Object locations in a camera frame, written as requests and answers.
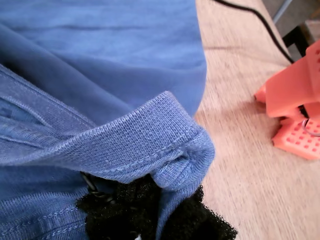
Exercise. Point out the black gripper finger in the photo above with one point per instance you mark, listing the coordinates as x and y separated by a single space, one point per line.
195 222
120 215

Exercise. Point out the black elastic tie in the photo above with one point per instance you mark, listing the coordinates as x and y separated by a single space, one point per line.
90 183

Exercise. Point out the orange right robot arm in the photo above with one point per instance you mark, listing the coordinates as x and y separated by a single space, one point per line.
287 95

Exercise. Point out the grey metal bar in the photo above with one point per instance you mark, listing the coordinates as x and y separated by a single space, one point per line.
282 10

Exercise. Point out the large black metal table frame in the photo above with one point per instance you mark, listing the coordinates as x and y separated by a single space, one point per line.
297 42

